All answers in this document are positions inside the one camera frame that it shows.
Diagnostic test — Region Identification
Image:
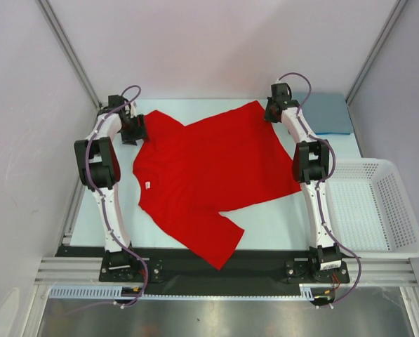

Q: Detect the folded bright blue t shirt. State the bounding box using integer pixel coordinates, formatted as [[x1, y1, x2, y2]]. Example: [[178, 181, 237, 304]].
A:
[[315, 132, 353, 137]]

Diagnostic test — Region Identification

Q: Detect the left aluminium frame post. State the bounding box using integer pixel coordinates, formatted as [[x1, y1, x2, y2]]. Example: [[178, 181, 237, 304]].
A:
[[34, 0, 102, 109]]

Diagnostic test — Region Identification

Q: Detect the white slotted cable duct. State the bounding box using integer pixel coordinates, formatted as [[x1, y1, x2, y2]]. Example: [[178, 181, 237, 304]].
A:
[[49, 283, 336, 301]]

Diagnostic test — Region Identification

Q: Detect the folded grey-blue t shirt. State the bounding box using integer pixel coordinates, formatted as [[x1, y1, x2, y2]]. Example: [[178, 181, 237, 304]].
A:
[[300, 93, 354, 133]]

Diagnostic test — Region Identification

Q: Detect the front aluminium rail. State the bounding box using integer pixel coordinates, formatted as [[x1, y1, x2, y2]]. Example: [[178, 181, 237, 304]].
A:
[[34, 257, 418, 286]]

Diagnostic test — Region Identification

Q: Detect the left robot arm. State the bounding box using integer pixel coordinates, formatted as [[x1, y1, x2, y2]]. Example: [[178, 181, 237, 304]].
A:
[[74, 110, 149, 282]]

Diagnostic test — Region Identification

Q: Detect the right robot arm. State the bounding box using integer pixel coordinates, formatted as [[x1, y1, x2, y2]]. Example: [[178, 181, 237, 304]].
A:
[[265, 98, 342, 282]]

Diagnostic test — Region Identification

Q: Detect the white plastic basket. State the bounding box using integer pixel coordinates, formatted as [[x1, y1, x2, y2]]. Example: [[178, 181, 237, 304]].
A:
[[328, 158, 419, 259]]

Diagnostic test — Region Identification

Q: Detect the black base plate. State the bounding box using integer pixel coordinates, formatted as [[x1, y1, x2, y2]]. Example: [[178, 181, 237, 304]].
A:
[[55, 246, 350, 297]]

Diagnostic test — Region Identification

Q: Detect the aluminium frame post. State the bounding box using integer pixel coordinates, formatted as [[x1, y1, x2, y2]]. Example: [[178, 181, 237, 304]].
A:
[[34, 0, 102, 109], [346, 0, 409, 105]]

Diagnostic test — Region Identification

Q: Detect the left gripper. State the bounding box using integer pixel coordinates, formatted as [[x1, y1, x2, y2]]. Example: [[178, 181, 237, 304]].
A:
[[120, 115, 150, 146]]

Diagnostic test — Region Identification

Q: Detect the right aluminium frame post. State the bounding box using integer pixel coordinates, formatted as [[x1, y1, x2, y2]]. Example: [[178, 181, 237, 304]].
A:
[[346, 0, 409, 105]]

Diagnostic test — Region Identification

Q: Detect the red t shirt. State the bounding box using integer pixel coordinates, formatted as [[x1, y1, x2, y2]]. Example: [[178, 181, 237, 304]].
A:
[[133, 101, 300, 270]]

